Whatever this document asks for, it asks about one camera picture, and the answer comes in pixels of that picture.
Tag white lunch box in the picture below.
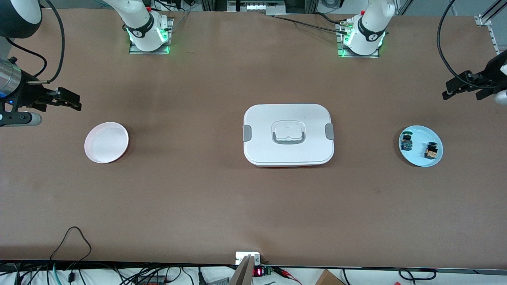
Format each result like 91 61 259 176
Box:
242 104 335 167

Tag thin black table cable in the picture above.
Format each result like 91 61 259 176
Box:
50 226 92 265

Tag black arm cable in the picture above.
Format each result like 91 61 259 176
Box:
436 0 507 87
6 0 66 84

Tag aluminium frame post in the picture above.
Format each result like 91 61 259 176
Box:
475 0 507 54

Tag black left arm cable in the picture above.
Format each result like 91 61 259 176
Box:
436 0 507 87

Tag black base power cable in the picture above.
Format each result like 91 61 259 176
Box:
271 11 351 34

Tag teal cable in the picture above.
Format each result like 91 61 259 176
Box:
46 264 60 285

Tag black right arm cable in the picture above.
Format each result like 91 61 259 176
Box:
6 0 66 84

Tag small white mounting block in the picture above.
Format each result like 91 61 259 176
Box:
235 252 261 265

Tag white power strip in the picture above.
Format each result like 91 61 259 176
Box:
245 3 278 12

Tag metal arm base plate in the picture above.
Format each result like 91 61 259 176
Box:
129 18 175 55
337 20 381 59

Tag red clip lead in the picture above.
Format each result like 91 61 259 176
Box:
273 267 303 285

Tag light blue round plate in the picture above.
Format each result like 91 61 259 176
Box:
398 125 444 167

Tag aluminium camera mast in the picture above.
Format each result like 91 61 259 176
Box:
229 255 255 285

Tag brown cardboard box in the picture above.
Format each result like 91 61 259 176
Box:
315 269 345 285

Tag black looped cable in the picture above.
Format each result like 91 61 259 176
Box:
398 268 437 281

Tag pink round plate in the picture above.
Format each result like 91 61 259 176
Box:
84 122 130 164

